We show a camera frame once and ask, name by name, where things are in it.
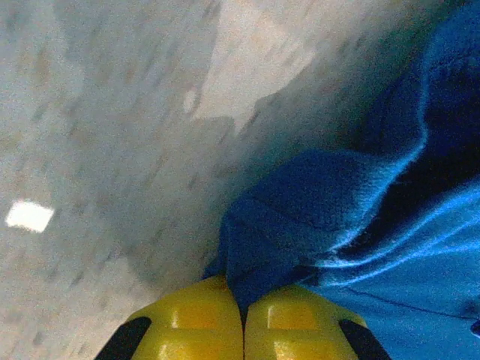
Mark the blue t-shirt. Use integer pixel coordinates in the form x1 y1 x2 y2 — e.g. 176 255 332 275
202 0 480 360

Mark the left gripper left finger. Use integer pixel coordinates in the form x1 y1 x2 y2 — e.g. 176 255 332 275
93 276 245 360

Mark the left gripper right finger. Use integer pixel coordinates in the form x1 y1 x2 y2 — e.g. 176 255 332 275
242 283 393 360

